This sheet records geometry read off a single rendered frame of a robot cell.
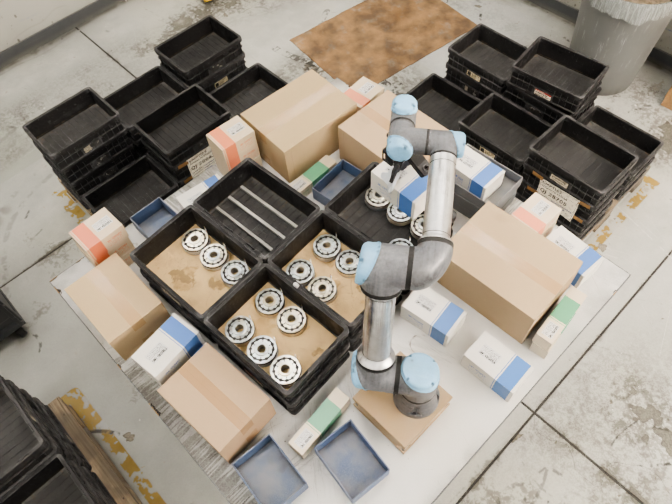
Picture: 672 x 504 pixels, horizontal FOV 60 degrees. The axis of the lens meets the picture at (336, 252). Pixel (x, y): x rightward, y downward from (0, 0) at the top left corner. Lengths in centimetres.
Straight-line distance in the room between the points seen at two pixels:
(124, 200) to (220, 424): 166
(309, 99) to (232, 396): 131
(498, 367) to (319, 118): 123
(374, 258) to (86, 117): 226
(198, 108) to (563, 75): 194
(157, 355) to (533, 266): 131
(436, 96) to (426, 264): 213
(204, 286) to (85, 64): 273
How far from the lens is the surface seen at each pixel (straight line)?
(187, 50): 363
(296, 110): 255
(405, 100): 176
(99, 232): 232
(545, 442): 286
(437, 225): 155
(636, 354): 315
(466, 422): 207
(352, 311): 205
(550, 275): 213
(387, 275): 149
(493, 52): 368
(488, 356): 206
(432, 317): 209
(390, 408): 197
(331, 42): 431
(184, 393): 199
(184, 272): 222
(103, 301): 223
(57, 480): 260
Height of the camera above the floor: 267
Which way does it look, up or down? 58 degrees down
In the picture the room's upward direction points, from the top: 5 degrees counter-clockwise
